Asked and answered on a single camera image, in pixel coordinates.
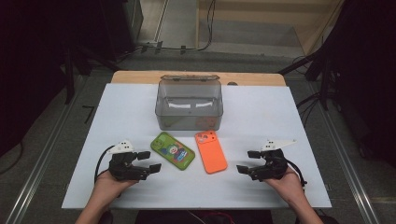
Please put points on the person's dark clothing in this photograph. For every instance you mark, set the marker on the person's dark clothing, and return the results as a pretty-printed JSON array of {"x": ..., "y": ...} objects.
[{"x": 168, "y": 217}]

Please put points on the metal floor rail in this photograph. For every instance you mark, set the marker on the metal floor rail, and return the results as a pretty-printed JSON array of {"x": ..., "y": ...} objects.
[
  {"x": 348, "y": 161},
  {"x": 40, "y": 161}
]

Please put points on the person's left hand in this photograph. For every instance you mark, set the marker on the person's left hand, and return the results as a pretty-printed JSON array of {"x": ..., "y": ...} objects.
[{"x": 107, "y": 186}]

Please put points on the black metal stand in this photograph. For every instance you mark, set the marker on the black metal stand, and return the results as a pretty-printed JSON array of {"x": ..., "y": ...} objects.
[
  {"x": 323, "y": 81},
  {"x": 69, "y": 77}
]

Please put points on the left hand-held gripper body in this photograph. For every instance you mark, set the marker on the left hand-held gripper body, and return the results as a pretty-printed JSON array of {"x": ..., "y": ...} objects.
[{"x": 124, "y": 168}]

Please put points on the person's right hand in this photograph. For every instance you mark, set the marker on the person's right hand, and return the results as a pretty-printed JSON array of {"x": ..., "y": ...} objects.
[{"x": 288, "y": 186}]

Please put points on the orange phone case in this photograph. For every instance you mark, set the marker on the orange phone case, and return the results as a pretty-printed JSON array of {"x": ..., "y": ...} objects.
[{"x": 211, "y": 154}]

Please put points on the light wooden platform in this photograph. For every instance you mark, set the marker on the light wooden platform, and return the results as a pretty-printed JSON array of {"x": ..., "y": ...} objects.
[{"x": 311, "y": 28}]

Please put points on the grey transparent plastic box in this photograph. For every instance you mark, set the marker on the grey transparent plastic box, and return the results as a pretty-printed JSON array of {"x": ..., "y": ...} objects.
[{"x": 188, "y": 96}]

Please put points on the green cartoon phone case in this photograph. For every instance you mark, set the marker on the green cartoon phone case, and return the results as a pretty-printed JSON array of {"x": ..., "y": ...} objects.
[{"x": 172, "y": 151}]

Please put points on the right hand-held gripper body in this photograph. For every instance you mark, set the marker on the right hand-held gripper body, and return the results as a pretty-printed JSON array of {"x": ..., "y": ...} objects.
[{"x": 272, "y": 166}]

